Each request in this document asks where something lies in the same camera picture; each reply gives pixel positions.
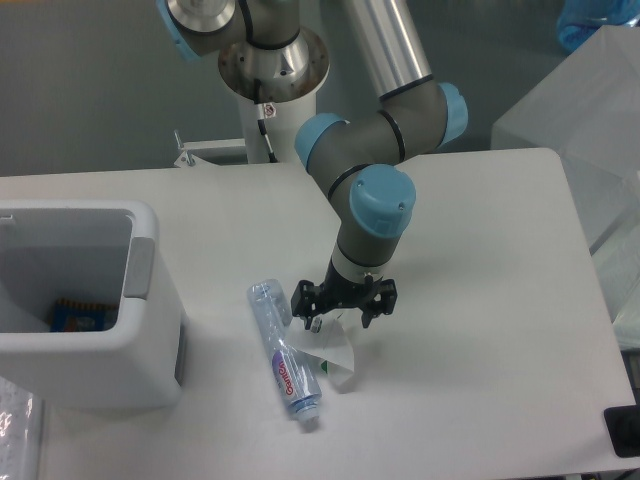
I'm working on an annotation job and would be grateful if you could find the black device at table edge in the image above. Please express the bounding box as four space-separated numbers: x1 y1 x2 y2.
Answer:
604 405 640 458

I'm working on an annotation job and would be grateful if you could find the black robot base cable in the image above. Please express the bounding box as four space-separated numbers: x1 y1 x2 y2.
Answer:
252 78 279 164

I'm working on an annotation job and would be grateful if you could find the crushed clear plastic bottle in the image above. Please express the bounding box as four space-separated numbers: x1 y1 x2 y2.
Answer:
247 279 322 432

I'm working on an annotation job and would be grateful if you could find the blue snack wrapper in bin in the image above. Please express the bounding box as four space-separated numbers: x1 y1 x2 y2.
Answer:
49 298 119 333

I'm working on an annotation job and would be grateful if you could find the white pedestal foot frame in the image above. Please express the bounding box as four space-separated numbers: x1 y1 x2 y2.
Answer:
173 130 248 168

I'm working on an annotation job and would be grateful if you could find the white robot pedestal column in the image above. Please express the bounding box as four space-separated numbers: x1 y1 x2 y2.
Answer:
236 93 317 164

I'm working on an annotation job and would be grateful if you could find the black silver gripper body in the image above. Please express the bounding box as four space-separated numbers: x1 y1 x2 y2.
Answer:
317 246 382 313

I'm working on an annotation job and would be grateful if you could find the blue plastic bag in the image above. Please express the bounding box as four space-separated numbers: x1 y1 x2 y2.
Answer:
556 0 639 53

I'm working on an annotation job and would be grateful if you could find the translucent plastic covered box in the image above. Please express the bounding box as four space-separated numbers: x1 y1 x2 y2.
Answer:
491 26 639 351

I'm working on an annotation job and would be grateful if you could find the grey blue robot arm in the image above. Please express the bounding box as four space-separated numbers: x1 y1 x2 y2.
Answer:
156 1 468 329

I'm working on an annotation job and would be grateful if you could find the white trash can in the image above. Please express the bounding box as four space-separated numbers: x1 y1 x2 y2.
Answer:
1 200 186 408

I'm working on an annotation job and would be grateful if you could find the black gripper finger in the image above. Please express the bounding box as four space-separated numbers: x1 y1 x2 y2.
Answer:
358 277 398 329
291 280 331 331

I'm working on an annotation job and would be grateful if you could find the clear plastic sheet bottom left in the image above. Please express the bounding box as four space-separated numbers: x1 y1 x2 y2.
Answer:
1 378 43 479

